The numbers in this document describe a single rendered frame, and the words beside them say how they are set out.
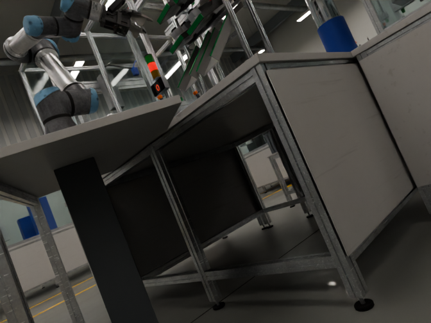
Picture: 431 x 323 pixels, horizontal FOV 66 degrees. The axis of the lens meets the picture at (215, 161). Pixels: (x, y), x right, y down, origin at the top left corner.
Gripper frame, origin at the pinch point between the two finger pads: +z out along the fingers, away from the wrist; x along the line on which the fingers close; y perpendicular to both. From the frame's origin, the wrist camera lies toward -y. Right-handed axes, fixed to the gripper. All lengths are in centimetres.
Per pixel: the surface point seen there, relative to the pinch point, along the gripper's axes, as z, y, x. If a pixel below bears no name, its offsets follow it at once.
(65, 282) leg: -14, 110, -68
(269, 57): 26, 39, 50
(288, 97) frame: 33, 52, 50
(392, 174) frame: 97, 68, 41
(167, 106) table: 0, 52, 27
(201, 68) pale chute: 22.2, 20.8, 9.1
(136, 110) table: -9, 55, 25
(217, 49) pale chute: 23.1, 18.6, 21.7
